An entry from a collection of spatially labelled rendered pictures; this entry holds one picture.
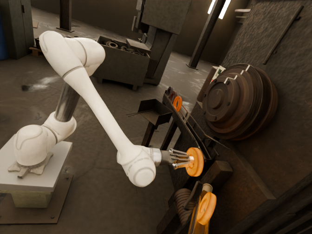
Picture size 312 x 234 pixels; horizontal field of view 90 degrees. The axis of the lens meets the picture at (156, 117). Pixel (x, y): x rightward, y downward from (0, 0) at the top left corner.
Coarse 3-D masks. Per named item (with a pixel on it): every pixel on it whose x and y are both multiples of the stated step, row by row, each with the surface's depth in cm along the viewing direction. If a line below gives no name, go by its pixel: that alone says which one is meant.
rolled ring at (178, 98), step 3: (177, 96) 178; (177, 99) 182; (180, 99) 172; (174, 102) 185; (180, 102) 171; (174, 105) 185; (180, 105) 171; (177, 108) 173; (180, 108) 172; (177, 111) 177
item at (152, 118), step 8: (144, 104) 157; (152, 104) 166; (160, 104) 161; (144, 112) 159; (152, 112) 164; (160, 112) 163; (168, 112) 155; (152, 120) 149; (160, 120) 143; (168, 120) 154; (152, 128) 158; (144, 136) 168; (144, 144) 170
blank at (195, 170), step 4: (192, 148) 86; (196, 148) 86; (188, 152) 90; (192, 152) 86; (196, 152) 82; (200, 152) 82; (196, 156) 81; (200, 156) 80; (196, 160) 80; (200, 160) 79; (192, 164) 89; (196, 164) 80; (200, 164) 79; (188, 168) 87; (192, 168) 83; (196, 168) 79; (200, 168) 79; (188, 172) 86; (192, 172) 83; (196, 172) 79; (200, 172) 80
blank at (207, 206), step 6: (210, 192) 80; (204, 198) 83; (210, 198) 75; (204, 204) 82; (210, 204) 73; (204, 210) 74; (210, 210) 72; (198, 216) 77; (204, 216) 72; (210, 216) 71; (204, 222) 73
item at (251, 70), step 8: (240, 64) 92; (248, 72) 85; (256, 72) 80; (256, 80) 79; (264, 80) 79; (256, 88) 79; (264, 88) 77; (256, 96) 78; (264, 96) 77; (256, 104) 77; (264, 104) 77; (256, 112) 76; (264, 112) 78; (248, 120) 80; (256, 120) 79; (208, 128) 110; (240, 128) 84; (248, 128) 80; (216, 136) 101; (224, 136) 94; (232, 136) 88; (240, 136) 88
